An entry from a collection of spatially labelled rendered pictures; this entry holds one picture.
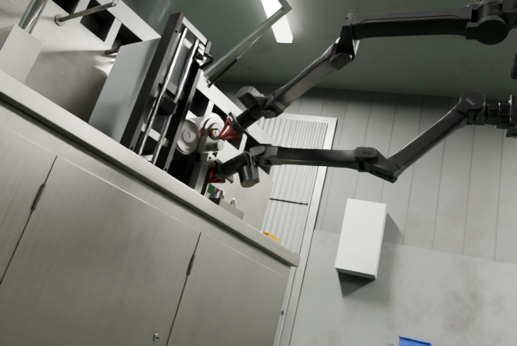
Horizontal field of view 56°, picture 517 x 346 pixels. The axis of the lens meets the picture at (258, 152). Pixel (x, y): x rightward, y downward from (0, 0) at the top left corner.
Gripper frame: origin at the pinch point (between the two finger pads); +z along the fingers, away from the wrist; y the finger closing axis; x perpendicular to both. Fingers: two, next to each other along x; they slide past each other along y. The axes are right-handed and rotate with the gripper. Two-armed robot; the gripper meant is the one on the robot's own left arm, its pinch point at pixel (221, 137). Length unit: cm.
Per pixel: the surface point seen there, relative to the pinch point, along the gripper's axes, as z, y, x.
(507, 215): -92, 272, 17
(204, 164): 8.1, -4.6, -10.4
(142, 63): 3.1, -35.0, 15.8
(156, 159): 9.5, -32.5, -23.2
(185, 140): 8.2, -12.7, -3.1
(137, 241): 15, -42, -52
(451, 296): -24, 261, -17
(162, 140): 5.6, -32.7, -18.4
